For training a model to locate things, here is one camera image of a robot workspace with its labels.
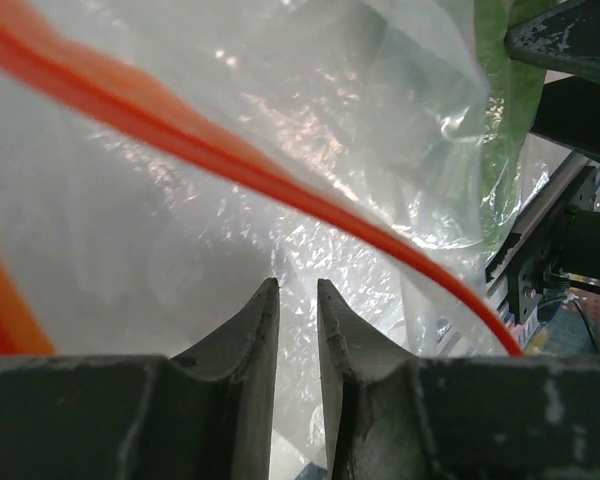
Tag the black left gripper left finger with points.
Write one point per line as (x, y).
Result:
(205, 413)

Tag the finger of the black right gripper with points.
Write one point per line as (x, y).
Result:
(569, 115)
(565, 38)

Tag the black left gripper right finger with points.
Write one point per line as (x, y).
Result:
(391, 415)

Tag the green fake leafy vegetable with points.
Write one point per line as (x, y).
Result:
(515, 90)

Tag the clear zip top bag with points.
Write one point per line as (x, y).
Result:
(158, 159)

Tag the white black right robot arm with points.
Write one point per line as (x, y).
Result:
(580, 239)

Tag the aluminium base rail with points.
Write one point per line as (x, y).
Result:
(497, 288)

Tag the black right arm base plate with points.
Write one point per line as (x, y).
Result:
(528, 271)

